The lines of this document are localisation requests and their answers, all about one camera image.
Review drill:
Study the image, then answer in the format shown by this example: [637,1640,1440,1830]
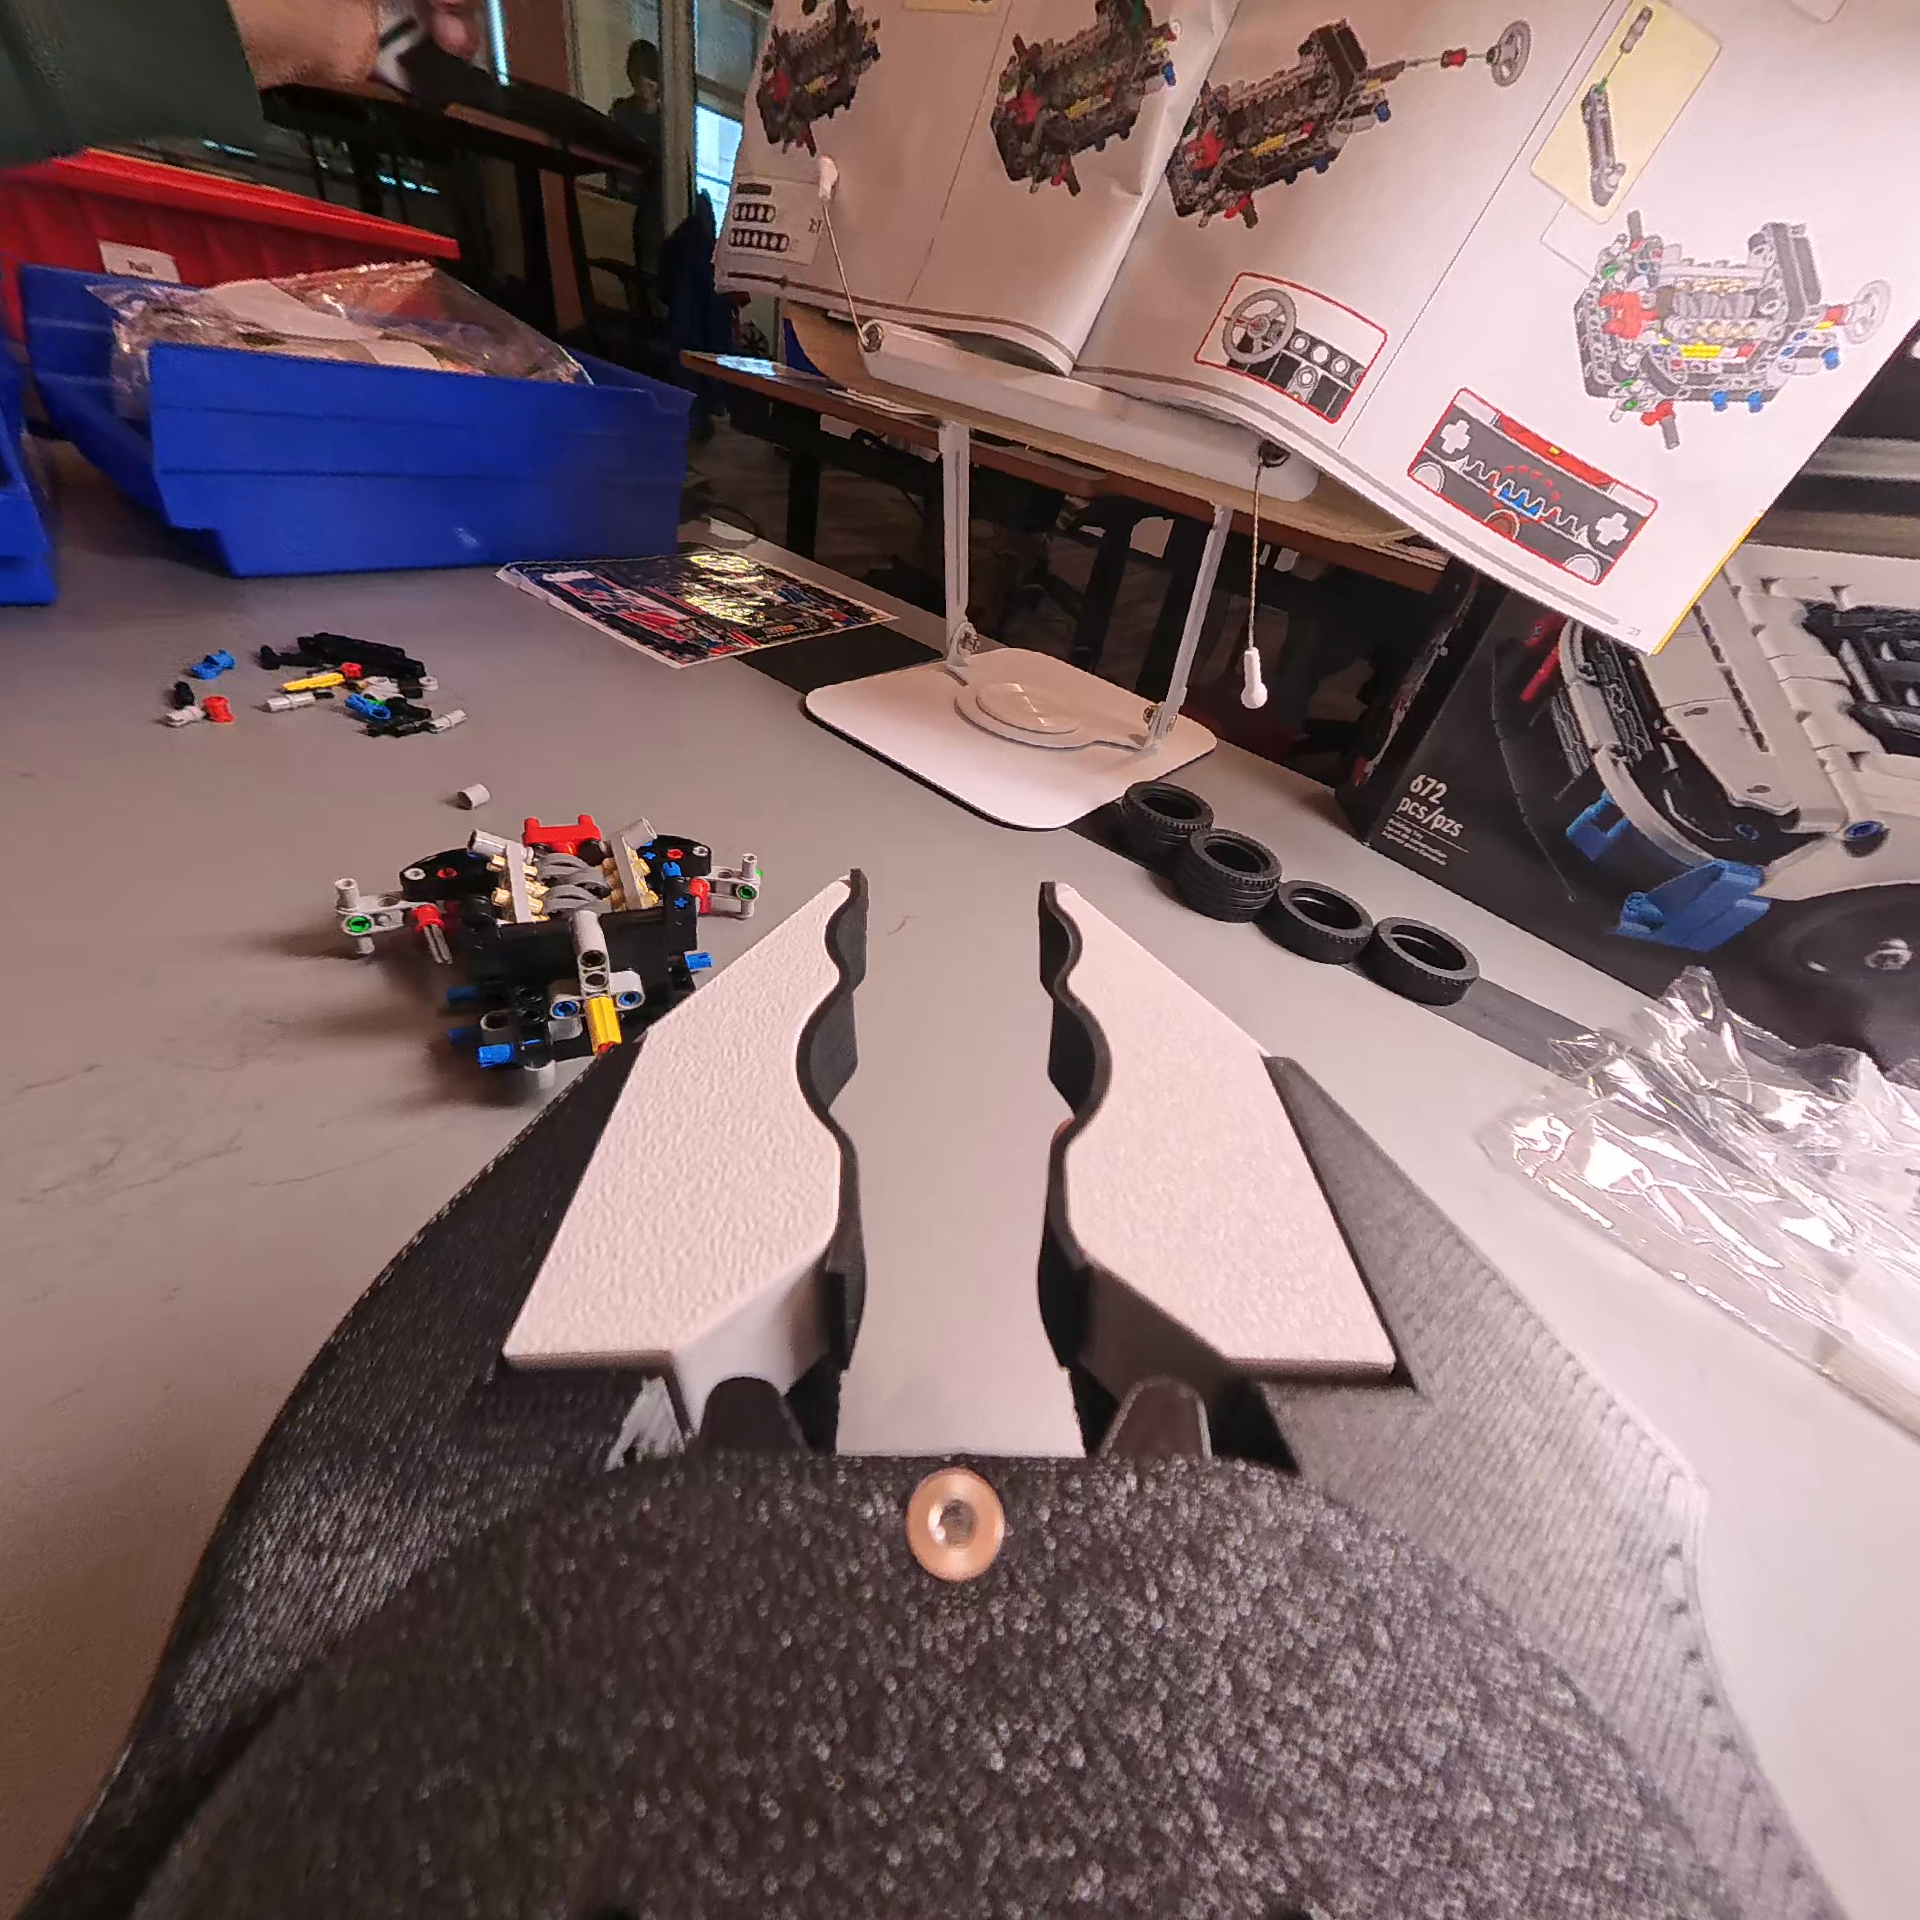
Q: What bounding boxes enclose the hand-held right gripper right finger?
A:
[1038,880,1400,1441]

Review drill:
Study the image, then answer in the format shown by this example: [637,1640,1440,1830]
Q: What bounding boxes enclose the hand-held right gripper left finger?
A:
[500,867,871,1471]

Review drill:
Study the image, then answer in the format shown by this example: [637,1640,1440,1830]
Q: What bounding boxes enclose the lego instruction booklet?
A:
[714,0,1920,654]

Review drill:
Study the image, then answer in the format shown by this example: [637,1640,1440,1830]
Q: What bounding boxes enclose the partly built lego assembly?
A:
[332,811,762,1072]

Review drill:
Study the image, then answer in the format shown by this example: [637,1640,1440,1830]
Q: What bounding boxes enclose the lego sticker sheet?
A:
[498,549,895,670]

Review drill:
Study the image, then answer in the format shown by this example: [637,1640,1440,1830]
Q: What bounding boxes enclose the black lego set box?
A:
[1334,338,1920,1059]

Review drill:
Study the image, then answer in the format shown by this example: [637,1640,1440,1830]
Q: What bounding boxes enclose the pile of small lego pieces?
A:
[163,629,468,740]

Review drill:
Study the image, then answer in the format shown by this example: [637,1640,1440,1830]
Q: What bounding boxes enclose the clear bags of lego parts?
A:
[89,262,586,389]

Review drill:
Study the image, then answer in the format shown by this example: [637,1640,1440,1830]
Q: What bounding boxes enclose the white book stand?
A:
[780,152,1323,832]

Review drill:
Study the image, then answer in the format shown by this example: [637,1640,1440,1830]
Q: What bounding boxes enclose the empty clear plastic bag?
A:
[1475,967,1920,1389]

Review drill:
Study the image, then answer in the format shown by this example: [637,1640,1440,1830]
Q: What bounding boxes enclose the wooden background table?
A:
[681,348,1449,754]

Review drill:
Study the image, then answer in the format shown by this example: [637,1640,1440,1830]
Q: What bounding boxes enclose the large blue storage bin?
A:
[14,262,696,581]

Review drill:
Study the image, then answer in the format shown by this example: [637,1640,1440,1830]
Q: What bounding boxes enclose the red storage bin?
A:
[0,152,459,348]

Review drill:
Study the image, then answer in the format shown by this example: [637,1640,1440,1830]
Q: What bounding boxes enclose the black metal table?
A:
[262,83,662,350]

